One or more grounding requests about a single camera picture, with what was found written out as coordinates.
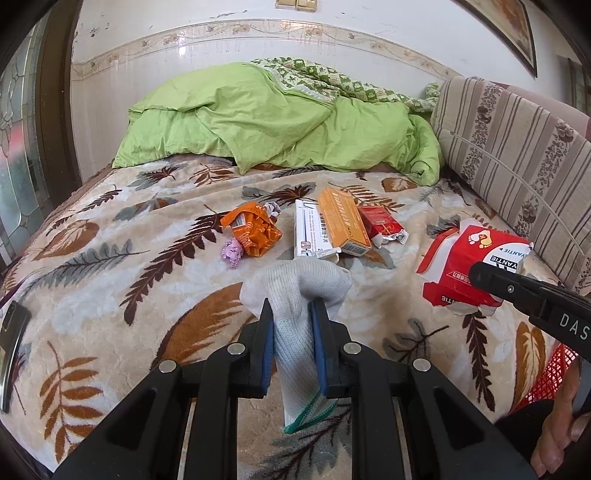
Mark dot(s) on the red cigarette pack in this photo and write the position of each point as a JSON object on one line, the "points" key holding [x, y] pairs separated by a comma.
{"points": [[381, 226]]}

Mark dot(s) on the leaf pattern blanket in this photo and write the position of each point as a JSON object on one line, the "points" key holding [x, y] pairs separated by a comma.
{"points": [[129, 273]]}

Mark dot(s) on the person's hand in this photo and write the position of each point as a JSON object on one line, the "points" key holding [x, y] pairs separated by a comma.
{"points": [[560, 428]]}

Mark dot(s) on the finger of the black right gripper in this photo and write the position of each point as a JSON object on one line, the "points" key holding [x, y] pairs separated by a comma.
{"points": [[531, 297]]}

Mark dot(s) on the orange cardboard box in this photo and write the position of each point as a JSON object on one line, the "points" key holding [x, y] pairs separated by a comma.
{"points": [[344, 222]]}

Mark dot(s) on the beige wall switch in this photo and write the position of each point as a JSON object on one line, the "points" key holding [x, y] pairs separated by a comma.
{"points": [[299, 5]]}

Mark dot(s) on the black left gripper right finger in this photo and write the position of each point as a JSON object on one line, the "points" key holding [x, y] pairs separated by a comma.
{"points": [[408, 420]]}

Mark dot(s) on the black smartphone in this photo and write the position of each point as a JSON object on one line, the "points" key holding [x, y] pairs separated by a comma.
{"points": [[12, 330]]}

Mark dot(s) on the striped floral cushion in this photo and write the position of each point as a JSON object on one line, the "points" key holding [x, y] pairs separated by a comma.
{"points": [[529, 165]]}

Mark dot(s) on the orange snack wrapper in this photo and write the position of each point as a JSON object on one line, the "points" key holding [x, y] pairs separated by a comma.
{"points": [[252, 226]]}

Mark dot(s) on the white medicine box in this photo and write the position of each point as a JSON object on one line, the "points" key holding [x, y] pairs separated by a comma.
{"points": [[311, 236]]}

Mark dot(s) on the green quilt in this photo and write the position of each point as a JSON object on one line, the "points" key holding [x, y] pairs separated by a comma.
{"points": [[287, 112]]}

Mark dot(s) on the white sock green trim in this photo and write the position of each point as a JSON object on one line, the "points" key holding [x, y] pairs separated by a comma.
{"points": [[289, 286]]}

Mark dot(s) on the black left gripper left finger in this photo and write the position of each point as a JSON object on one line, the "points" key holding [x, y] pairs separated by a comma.
{"points": [[180, 421]]}

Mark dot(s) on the purple plastic bag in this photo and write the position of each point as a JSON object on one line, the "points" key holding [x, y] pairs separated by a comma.
{"points": [[232, 252]]}

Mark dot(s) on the framed picture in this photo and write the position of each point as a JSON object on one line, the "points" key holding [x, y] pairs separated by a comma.
{"points": [[510, 22]]}

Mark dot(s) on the red plastic mesh basket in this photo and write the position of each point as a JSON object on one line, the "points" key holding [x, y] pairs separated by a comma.
{"points": [[546, 386]]}

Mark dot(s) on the red white torn carton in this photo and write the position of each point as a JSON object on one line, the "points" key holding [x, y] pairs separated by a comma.
{"points": [[446, 265]]}

